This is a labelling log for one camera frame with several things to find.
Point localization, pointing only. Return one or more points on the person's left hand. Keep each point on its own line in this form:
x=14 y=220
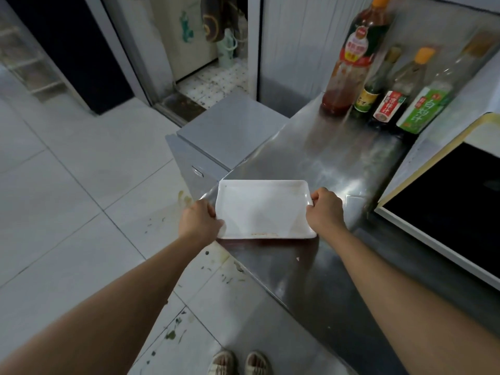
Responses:
x=199 y=224

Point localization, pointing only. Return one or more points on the person's right hand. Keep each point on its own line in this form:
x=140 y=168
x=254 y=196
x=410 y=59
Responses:
x=328 y=210

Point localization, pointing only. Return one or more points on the white plate orange print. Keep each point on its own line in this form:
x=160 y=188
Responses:
x=261 y=208

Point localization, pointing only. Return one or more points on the white microwave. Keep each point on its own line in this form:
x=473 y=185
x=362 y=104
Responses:
x=449 y=203

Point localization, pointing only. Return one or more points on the small glass bottle tan cap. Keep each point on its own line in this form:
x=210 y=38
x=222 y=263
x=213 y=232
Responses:
x=371 y=93

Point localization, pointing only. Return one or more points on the dark sauce bottle orange cap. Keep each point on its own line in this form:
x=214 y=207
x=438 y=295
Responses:
x=394 y=101

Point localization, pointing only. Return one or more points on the clear bottle green label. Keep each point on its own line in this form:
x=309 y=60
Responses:
x=425 y=109

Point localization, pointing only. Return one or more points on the large ketchup bottle orange cap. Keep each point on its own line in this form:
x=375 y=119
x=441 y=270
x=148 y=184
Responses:
x=355 y=54

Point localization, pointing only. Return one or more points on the person's right forearm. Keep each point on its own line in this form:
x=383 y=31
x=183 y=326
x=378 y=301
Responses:
x=410 y=308

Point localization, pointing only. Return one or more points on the person's left forearm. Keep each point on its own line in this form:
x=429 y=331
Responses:
x=109 y=316

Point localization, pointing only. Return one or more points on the stainless steel table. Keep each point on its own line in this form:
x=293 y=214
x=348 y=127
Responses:
x=332 y=160

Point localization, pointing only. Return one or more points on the low grey cabinet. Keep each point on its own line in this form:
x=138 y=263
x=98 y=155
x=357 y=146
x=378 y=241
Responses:
x=234 y=128

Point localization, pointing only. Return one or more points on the beige woven slipper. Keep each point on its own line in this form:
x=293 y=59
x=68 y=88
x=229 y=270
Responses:
x=221 y=363
x=257 y=364

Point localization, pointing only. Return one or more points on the pale green kettle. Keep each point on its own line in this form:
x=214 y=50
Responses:
x=226 y=48

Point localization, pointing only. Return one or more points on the white cabinet green print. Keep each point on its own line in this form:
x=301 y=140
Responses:
x=175 y=35

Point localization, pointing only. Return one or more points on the black upright refrigerator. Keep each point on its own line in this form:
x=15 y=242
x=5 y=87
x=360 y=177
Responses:
x=78 y=46

